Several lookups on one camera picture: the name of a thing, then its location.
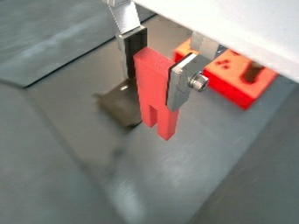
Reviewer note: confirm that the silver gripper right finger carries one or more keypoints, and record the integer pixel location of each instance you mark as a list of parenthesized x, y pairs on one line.
[(185, 72)]

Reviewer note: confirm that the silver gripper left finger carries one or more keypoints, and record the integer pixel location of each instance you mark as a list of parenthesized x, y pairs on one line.
[(131, 34)]

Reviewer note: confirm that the red double-square peg block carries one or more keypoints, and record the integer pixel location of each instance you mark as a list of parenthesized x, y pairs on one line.
[(151, 72)]

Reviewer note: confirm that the red foam shape board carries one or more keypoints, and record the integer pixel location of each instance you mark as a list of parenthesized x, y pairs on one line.
[(224, 72)]

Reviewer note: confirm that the brown octagonal peg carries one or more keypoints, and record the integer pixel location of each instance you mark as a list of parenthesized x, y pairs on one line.
[(252, 72)]

